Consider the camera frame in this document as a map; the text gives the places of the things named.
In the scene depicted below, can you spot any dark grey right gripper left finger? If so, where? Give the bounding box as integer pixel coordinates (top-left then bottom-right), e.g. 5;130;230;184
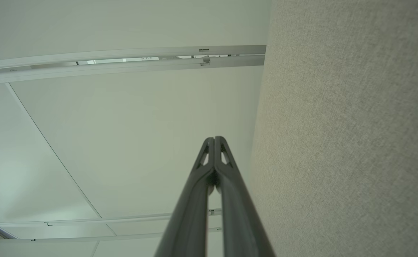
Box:
155;137;215;257

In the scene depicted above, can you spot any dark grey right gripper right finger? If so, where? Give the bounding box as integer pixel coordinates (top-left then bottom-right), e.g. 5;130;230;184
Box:
215;136;276;257

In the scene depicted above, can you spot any grey metal bracket left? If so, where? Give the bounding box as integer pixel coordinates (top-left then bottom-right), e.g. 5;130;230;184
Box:
0;209;223;247

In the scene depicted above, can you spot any grey partition frame post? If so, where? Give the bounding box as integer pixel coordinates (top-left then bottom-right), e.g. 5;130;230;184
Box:
0;45;267;86

